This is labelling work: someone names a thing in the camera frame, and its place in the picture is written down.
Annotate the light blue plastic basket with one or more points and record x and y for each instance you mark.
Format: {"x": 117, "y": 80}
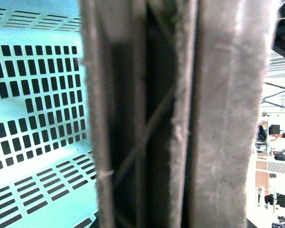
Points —
{"x": 47, "y": 173}

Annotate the brown basket handle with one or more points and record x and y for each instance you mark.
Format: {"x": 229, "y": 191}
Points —
{"x": 174, "y": 88}

